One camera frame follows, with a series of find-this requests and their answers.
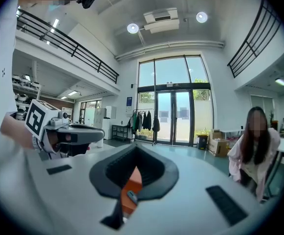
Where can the open cardboard box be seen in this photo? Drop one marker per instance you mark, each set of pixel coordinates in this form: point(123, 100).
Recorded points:
point(217, 134)

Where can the person's white printed shirt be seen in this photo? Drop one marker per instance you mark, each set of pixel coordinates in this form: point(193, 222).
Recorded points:
point(0, 82)

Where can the blue wall poster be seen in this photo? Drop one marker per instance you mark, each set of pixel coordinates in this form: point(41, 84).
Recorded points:
point(129, 103)

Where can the white emergency light unit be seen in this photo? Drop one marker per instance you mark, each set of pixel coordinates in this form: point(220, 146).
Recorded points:
point(171, 84)

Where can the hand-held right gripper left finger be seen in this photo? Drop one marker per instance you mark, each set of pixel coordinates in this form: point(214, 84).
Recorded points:
point(78, 195)

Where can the black metal shelf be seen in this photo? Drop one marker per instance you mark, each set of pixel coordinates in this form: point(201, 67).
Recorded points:
point(121, 131)

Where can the white lidded cup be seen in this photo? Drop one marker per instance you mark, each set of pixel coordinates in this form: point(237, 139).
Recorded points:
point(100, 144)

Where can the black bin with yellow lid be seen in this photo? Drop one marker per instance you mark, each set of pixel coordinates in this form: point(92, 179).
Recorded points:
point(202, 142)

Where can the glass entrance door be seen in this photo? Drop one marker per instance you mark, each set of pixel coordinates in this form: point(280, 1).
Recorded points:
point(171, 70)

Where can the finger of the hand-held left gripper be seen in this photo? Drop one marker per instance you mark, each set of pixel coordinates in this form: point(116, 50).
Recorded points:
point(90, 134)

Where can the green hanging garment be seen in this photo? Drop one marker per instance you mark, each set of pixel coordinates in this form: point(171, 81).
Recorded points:
point(134, 120)

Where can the black mezzanine railing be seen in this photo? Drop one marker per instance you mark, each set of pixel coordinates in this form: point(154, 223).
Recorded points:
point(100, 66)
point(254, 45)

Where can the orange plastic tray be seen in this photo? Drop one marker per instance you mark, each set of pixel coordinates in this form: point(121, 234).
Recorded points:
point(132, 182)

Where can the large cardboard box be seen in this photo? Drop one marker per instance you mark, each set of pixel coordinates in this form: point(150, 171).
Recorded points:
point(218, 148)

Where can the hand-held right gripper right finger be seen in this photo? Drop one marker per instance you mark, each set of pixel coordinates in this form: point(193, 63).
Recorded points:
point(200, 204)

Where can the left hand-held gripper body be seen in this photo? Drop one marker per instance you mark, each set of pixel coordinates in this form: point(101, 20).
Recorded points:
point(36, 117)

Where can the white shelf with devices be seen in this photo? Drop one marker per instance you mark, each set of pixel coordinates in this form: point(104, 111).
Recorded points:
point(25, 94)

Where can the person's left hand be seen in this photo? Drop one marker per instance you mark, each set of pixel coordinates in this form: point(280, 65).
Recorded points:
point(55, 141)

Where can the black hanging jacket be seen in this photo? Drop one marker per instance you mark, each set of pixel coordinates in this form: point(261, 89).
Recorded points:
point(156, 124)
point(147, 120)

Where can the round ceiling light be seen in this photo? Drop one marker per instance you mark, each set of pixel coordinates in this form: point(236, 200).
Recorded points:
point(202, 16)
point(133, 28)

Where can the black coat rack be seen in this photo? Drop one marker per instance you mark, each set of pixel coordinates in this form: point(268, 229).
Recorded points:
point(144, 109)

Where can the white folding table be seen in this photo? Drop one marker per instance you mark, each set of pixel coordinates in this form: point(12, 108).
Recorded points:
point(232, 130)

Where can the white ceiling pipe run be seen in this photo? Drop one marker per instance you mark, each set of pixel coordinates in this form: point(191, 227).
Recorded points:
point(171, 47)

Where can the person's left forearm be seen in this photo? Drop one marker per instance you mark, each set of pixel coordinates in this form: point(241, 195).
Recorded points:
point(15, 131)

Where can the ceiling strip light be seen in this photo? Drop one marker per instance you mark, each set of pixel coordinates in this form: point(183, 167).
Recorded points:
point(63, 97)
point(72, 92)

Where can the white ceiling air conditioner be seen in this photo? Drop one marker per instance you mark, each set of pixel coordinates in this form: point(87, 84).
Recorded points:
point(161, 18)

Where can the plain white cabinet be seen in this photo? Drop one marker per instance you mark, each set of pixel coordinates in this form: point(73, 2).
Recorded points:
point(111, 115)

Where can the white locker cabinet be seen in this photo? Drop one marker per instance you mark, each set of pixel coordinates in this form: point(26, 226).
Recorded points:
point(99, 117)

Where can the dark grey hanging jacket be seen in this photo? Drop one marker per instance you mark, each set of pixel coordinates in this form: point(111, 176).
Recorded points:
point(139, 121)

